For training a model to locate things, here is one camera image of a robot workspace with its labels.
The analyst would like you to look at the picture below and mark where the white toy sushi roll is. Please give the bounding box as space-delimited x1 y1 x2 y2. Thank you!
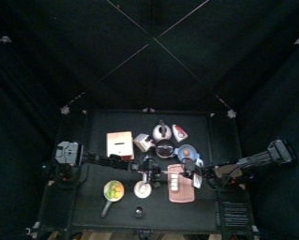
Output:
169 173 181 192

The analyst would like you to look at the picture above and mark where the pink cutting board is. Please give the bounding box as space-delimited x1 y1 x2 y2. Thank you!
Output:
166 163 196 204

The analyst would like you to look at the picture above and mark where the grey frying pan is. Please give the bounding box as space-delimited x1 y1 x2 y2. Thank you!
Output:
98 179 126 218

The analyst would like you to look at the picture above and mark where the white round bowl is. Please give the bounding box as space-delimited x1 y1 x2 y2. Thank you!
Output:
132 180 152 200

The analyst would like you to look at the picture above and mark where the toy knife white blade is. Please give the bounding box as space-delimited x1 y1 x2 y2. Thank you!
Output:
191 172 204 189

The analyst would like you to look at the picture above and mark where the green toy vegetable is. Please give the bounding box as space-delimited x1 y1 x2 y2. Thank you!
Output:
105 188 117 201

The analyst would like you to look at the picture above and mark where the blue toy pan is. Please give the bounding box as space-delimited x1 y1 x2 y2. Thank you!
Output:
174 143 205 167

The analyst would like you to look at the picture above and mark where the small silver toy toaster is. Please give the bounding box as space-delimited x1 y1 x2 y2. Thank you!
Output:
132 133 154 153

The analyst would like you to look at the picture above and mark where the white red toy box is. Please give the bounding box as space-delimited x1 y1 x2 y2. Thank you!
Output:
105 130 134 161

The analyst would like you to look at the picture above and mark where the red white toy carton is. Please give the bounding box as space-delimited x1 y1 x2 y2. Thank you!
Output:
170 124 189 143

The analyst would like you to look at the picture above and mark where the silver toy kettle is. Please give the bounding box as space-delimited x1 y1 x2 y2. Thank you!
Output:
150 119 172 143

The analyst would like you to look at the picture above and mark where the dark toy pot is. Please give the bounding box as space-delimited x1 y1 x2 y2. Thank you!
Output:
153 139 177 159

